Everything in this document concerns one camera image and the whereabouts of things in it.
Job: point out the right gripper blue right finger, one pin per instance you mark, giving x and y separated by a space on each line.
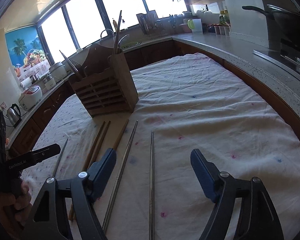
207 174

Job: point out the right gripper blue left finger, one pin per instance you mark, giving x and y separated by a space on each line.
99 174

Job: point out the metal chopstick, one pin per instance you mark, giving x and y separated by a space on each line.
118 180
151 190
60 157

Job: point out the person left hand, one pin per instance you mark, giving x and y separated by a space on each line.
22 207

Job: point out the stainless steel electric kettle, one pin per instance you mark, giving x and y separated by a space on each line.
14 115

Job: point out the white floral tablecloth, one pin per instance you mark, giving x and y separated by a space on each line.
248 139

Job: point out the white pink rice cooker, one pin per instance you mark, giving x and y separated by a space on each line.
30 97

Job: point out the wooden slatted utensil holder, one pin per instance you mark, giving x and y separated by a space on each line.
108 86

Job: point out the small white cooker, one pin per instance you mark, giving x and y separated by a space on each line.
49 81

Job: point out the large white rice cooker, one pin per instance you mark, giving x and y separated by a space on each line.
58 71

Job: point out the silver metal fork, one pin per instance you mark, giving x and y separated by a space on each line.
78 67

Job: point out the lower dark wooden cabinets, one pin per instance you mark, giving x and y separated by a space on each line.
168 87

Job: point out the tropical fruit poster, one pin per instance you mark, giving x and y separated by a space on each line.
26 52

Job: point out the green colander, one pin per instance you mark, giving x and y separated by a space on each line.
130 45

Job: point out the white container green lid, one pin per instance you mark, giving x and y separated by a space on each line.
195 25

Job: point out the metal dish rack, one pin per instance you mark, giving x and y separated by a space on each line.
150 24

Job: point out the gas stove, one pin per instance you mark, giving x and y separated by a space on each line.
287 57

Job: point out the yellow oil bottle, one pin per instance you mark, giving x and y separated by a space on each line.
224 17

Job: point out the wall power outlet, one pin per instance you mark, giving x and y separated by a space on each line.
3 106

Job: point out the black wok with handle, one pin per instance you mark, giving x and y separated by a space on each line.
288 22

